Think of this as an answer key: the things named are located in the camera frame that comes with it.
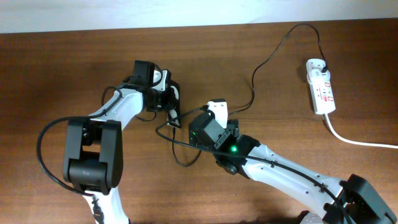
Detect black Samsung Galaxy phone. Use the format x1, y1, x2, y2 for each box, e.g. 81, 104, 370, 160
167, 80, 181, 129

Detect black USB charger cable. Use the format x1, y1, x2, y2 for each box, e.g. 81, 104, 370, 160
170, 22, 328, 168

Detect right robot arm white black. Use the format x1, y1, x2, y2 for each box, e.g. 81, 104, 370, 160
189, 113, 397, 223

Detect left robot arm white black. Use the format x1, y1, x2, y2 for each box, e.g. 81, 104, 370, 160
63, 71, 180, 223

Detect white USB charger adapter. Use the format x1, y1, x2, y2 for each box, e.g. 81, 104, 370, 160
305, 58, 331, 85

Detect white power strip red switches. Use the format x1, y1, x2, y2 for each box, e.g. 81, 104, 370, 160
308, 78, 336, 115

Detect white power strip cord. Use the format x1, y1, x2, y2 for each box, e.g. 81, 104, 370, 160
323, 113, 398, 149

